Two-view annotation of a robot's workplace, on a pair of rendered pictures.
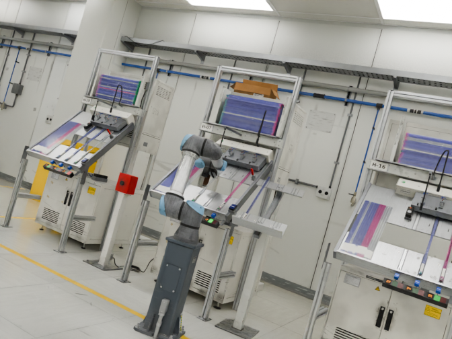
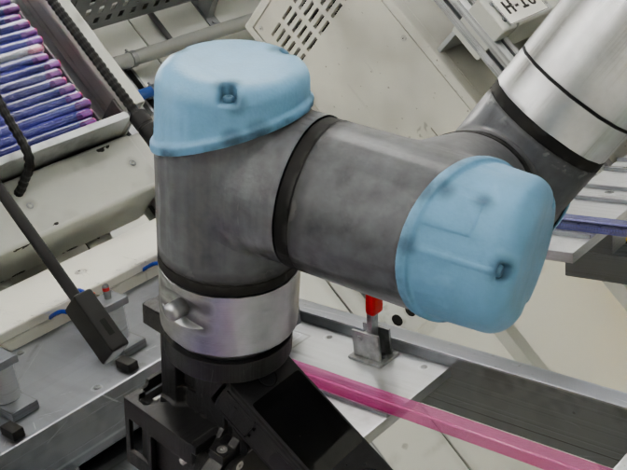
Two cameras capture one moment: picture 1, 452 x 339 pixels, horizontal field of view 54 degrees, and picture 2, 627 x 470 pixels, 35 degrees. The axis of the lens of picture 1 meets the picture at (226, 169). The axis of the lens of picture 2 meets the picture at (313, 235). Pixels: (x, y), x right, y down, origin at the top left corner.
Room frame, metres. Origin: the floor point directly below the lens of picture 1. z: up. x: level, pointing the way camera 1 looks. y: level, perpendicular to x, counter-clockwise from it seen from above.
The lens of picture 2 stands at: (3.06, 0.63, 1.00)
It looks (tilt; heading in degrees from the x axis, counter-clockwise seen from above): 9 degrees up; 290
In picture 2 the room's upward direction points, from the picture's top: 37 degrees counter-clockwise
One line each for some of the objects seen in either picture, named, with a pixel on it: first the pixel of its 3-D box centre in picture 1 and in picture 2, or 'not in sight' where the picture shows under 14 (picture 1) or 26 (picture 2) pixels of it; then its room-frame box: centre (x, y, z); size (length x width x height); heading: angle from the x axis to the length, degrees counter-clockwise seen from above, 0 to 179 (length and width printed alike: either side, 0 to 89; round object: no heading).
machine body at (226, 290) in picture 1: (212, 255); not in sight; (3.80, -0.09, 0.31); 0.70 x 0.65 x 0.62; 62
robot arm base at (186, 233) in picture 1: (187, 232); not in sight; (2.64, 0.11, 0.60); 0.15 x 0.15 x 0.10
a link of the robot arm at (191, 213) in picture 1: (192, 212); not in sight; (2.64, 0.12, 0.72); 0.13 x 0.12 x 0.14; 83
